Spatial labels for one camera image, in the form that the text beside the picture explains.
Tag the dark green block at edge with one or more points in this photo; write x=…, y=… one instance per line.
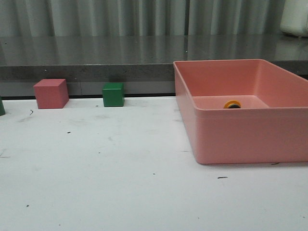
x=2, y=110

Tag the green cube block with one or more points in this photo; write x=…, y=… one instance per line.
x=113, y=95

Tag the pink plastic bin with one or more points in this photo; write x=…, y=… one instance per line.
x=271, y=126

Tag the white appliance in background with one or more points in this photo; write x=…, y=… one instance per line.
x=295, y=18

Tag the yellow push button switch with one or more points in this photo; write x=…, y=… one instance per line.
x=232, y=104

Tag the pink cube block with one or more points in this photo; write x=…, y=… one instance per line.
x=51, y=93

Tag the grey stone ledge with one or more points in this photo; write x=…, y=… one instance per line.
x=143, y=63

